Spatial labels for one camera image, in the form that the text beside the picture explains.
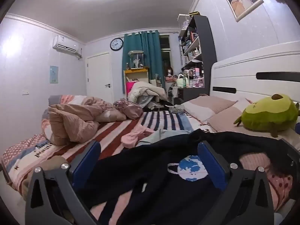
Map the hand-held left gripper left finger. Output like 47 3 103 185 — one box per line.
25 141 102 225

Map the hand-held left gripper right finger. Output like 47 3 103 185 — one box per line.
197 142 275 225

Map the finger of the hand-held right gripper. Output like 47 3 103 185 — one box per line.
280 139 299 170

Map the navy sweater with planet print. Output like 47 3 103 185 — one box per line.
77 129 296 225

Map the beige garment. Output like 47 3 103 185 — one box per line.
22 156 69 193

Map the pink polka dot garment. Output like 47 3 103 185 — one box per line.
267 167 294 210

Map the pink knit garment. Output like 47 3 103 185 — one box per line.
239 153 273 171

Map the striped bed sheet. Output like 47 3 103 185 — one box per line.
1 95 216 225

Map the green avocado plush toy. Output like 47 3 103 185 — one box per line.
234 94 300 137

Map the pink comforter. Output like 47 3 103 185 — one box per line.
48 95 127 146

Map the pink beige pillow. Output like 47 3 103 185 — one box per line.
207 98 258 133
184 96 236 122

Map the small pink garment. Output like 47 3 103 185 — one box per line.
121 124 157 149

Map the light blue garment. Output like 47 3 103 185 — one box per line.
137 129 195 147

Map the dark desk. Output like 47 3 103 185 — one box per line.
169 84 210 106

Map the dark cloth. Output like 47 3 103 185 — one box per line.
143 100 175 113

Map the white door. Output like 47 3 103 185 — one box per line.
86 53 114 102

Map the cluster of cosmetic bottles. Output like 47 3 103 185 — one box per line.
181 67 205 88

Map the magenta cloth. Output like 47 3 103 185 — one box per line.
126 81 139 96

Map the pile of cream blankets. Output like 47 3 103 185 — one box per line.
128 81 167 109

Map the white bed headboard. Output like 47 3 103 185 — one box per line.
210 41 300 108

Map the wig head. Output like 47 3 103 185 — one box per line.
165 67 174 82

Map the yellow cabinet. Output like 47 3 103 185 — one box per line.
124 67 150 85

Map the glass display case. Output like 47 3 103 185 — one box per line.
128 50 145 69

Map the window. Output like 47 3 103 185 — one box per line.
159 35 171 75

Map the white air conditioner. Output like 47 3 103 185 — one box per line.
53 36 83 58

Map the dark bookshelf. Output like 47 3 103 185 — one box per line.
178 11 217 96

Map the teal curtain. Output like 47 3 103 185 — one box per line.
122 30 163 94

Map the white framed picture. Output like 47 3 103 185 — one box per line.
226 0 264 23

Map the small blue wall poster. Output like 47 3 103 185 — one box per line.
50 66 59 84

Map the round wall clock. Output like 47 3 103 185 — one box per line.
110 38 124 51

